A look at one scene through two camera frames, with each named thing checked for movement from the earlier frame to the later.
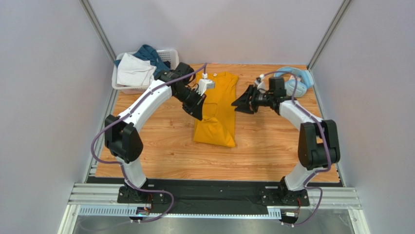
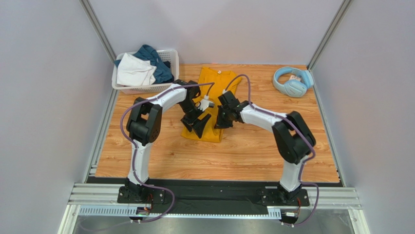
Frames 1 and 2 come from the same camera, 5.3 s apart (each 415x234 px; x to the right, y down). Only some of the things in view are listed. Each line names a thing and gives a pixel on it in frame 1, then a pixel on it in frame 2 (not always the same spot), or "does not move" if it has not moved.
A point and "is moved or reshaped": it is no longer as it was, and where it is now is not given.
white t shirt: x=131 y=70 does not move
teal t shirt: x=147 y=52 does not move
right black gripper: x=254 y=100 to x=225 y=115
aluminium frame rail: x=87 y=194 does not move
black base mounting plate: x=227 y=194 does not move
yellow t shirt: x=217 y=126 is moved or reshaped
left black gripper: x=197 y=110 to x=198 y=126
